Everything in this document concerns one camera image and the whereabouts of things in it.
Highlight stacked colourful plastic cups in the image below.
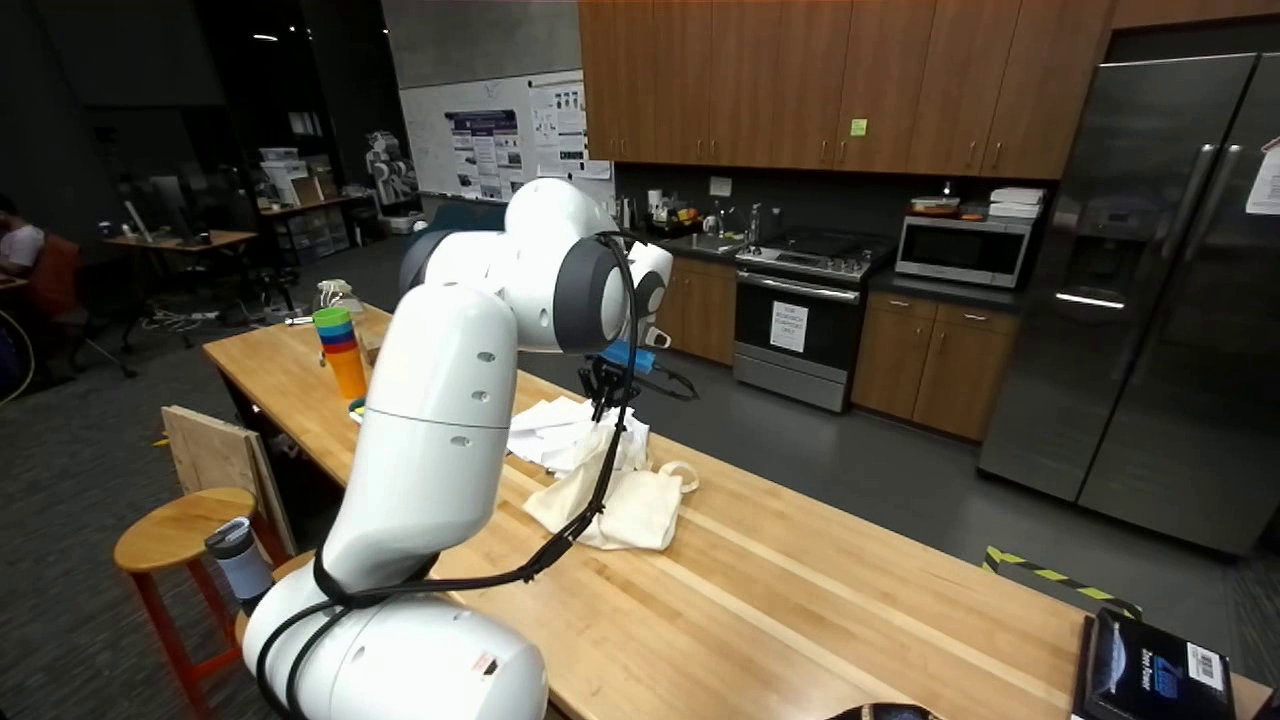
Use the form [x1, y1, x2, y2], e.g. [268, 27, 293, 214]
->
[307, 299, 370, 409]

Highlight round wooden stool red legs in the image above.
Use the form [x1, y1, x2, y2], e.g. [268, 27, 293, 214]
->
[112, 486, 293, 720]

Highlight wooden base cabinet two-door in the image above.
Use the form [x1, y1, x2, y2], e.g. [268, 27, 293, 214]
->
[846, 284, 1022, 446]

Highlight plywood board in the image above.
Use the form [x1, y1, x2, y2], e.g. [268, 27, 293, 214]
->
[157, 402, 299, 566]

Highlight dark round bowl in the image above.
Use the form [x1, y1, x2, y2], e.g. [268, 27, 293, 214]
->
[814, 698, 951, 720]

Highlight brown bowl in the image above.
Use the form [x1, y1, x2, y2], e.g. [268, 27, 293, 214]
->
[902, 189, 964, 220]

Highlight stainless steel stove oven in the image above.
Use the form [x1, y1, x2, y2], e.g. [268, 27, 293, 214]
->
[727, 237, 890, 416]

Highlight small wooden wall cabinet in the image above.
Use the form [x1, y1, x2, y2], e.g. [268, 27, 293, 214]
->
[1103, 0, 1280, 31]

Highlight silver microwave oven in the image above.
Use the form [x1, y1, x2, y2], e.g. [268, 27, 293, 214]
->
[887, 210, 1041, 294]

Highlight white printed notice sheet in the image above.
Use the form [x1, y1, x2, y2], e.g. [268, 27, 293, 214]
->
[768, 298, 814, 355]

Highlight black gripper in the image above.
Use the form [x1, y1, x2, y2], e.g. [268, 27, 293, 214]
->
[581, 351, 644, 416]

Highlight cream cloth tote bag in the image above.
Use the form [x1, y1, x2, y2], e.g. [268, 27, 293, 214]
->
[519, 436, 705, 556]

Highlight stainless steel refrigerator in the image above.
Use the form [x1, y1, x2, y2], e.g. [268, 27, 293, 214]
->
[975, 48, 1280, 560]

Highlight person in white shirt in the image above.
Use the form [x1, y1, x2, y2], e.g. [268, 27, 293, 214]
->
[0, 196, 52, 281]

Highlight white wall poster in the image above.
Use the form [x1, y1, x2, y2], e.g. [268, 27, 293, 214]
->
[394, 67, 618, 223]

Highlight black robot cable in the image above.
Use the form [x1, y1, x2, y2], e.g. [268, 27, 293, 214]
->
[253, 228, 705, 720]

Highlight black tablet box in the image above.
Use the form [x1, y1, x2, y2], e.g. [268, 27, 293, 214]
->
[1068, 601, 1243, 720]

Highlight wooden office desk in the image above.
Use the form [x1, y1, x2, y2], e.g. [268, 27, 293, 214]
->
[101, 223, 258, 327]

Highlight wide wooden base cabinet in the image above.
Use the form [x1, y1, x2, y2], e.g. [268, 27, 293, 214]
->
[653, 254, 744, 369]

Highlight grey water bottle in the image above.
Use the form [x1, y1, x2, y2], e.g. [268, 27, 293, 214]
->
[202, 511, 279, 611]

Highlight yellow black floor tape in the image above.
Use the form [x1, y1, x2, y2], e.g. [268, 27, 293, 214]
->
[980, 542, 1149, 619]

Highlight red office chair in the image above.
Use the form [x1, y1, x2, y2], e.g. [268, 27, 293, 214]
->
[24, 234, 138, 380]

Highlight stack of white plates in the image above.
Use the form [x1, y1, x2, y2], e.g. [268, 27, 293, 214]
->
[984, 180, 1047, 223]

